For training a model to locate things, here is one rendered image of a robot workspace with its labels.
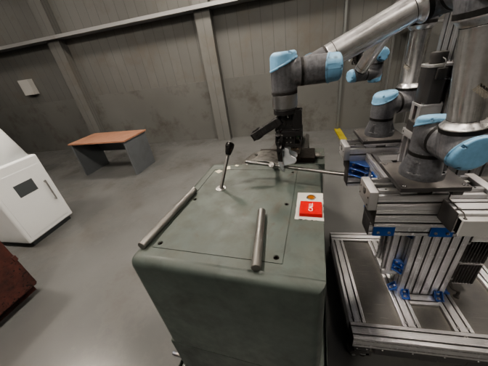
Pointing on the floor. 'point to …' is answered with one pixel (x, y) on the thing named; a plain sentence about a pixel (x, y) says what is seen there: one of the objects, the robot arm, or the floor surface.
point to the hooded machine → (27, 197)
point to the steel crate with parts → (13, 282)
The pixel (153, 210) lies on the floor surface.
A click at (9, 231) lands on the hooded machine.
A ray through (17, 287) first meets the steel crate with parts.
